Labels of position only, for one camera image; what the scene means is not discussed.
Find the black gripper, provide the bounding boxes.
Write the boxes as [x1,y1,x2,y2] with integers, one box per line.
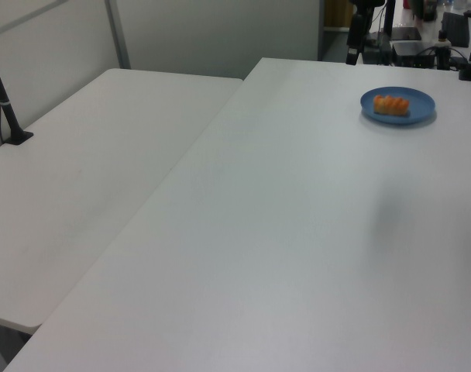
[345,11,374,66]

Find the orange glazed bread piece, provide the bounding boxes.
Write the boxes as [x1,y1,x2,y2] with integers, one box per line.
[373,94,411,118]

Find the black upright stand pole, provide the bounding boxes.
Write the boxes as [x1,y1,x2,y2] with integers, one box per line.
[380,0,397,66]

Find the flat black device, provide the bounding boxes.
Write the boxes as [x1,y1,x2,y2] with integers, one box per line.
[390,26,423,42]

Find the silver black electronics box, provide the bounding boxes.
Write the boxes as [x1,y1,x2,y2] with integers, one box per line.
[391,40,438,69]

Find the blue round plate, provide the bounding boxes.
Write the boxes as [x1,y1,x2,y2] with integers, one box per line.
[359,87,437,126]

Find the black keyboard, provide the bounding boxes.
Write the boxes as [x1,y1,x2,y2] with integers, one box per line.
[439,11,471,47]

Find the white side table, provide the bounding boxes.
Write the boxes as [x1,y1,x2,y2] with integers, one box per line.
[0,67,245,335]

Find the grey metal partition post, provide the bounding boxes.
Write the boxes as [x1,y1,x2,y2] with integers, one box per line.
[105,0,131,70]

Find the black camera pole with base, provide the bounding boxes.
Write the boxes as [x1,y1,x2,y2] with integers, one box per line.
[0,38,34,146]

